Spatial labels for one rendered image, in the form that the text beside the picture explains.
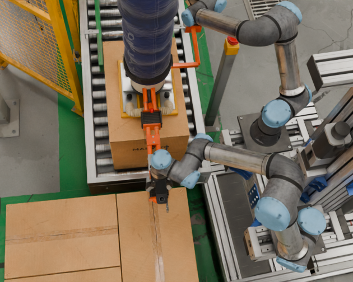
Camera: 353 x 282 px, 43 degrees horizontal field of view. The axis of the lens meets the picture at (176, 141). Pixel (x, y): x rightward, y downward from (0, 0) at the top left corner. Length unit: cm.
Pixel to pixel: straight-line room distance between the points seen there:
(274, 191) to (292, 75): 69
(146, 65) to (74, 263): 112
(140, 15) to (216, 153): 58
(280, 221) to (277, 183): 12
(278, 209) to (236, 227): 146
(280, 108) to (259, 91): 154
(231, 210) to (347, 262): 94
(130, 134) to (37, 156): 120
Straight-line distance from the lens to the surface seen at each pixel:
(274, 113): 203
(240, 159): 162
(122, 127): 226
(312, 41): 397
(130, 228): 251
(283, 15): 186
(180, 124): 228
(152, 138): 208
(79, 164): 323
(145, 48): 189
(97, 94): 282
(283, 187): 149
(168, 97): 232
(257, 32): 181
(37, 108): 347
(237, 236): 290
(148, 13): 170
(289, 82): 204
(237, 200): 296
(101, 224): 253
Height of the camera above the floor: 299
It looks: 66 degrees down
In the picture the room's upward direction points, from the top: 9 degrees clockwise
